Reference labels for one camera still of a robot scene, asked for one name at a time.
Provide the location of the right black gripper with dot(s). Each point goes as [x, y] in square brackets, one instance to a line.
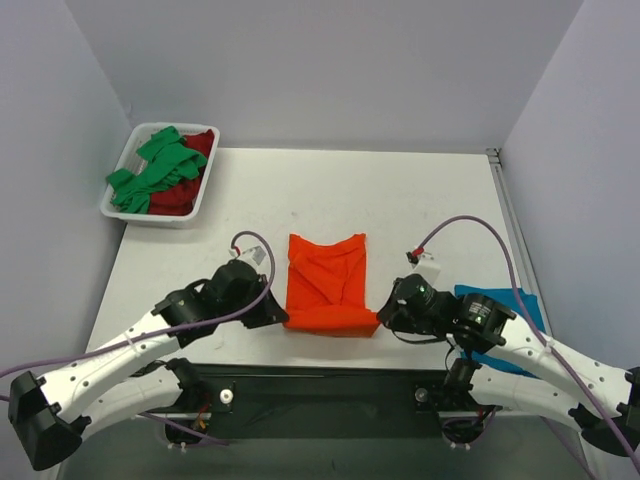
[391, 310]

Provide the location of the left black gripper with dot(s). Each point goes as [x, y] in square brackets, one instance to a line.
[270, 310]

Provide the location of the orange t shirt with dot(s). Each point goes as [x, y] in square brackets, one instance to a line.
[326, 288]

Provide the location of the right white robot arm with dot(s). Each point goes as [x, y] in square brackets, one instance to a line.
[505, 362]

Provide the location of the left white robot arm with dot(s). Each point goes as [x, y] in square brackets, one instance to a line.
[54, 412]

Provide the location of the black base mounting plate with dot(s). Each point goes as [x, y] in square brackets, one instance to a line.
[268, 402]

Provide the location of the dark red t shirt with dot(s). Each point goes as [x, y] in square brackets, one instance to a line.
[179, 199]

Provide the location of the green t shirt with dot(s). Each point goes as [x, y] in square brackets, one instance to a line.
[167, 162]

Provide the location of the white plastic basket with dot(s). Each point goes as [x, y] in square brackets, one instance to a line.
[132, 162]

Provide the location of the aluminium frame rail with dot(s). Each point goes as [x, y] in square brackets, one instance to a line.
[457, 205]

